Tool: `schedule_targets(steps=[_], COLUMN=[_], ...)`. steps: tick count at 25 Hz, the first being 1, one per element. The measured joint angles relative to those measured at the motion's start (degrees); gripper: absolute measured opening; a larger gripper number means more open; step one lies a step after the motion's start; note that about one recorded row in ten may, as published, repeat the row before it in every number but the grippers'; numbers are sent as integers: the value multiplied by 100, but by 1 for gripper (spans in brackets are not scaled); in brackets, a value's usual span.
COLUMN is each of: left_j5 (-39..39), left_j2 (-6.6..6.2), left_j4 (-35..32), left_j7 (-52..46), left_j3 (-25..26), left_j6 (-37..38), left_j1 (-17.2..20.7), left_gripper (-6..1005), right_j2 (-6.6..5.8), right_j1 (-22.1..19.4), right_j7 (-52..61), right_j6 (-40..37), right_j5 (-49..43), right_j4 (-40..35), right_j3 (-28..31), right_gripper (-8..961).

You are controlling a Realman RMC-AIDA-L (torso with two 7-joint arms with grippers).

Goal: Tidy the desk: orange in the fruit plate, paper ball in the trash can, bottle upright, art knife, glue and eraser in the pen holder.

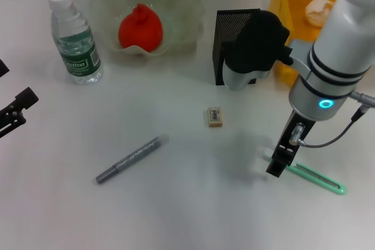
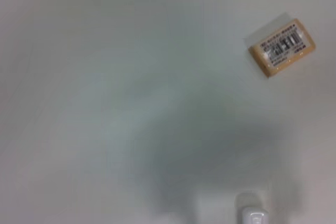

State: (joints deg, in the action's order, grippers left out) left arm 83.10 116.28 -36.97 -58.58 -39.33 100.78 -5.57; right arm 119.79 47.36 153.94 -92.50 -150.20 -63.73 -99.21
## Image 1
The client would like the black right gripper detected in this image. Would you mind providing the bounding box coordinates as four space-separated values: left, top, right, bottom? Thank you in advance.
265 109 316 177

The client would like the mint green utility knife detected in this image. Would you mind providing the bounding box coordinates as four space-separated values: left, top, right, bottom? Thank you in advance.
262 147 349 196

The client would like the clear green-label water bottle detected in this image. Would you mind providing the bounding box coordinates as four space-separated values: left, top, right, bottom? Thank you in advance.
46 0 104 86

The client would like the orange fruit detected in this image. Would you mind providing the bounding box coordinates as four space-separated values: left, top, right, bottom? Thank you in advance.
118 3 163 53

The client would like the white paper ball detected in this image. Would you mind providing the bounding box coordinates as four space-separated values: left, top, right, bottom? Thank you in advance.
304 0 335 28

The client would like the small beige eraser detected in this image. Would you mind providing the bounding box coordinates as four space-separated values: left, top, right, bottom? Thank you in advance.
206 107 226 128

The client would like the silver marker pen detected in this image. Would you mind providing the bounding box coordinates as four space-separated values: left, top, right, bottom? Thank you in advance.
95 134 170 186

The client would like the black mesh pen holder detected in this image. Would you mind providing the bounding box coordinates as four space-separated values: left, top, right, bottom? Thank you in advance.
213 8 264 86

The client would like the clear green fruit bowl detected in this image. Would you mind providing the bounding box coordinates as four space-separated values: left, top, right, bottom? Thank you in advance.
87 0 206 63

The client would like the yellow plastic bin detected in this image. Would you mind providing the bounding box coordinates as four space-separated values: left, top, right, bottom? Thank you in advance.
268 0 342 80

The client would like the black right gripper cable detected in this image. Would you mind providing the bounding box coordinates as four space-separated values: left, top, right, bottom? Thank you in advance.
301 105 369 148

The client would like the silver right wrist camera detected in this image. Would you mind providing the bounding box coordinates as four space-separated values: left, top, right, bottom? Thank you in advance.
222 9 294 91

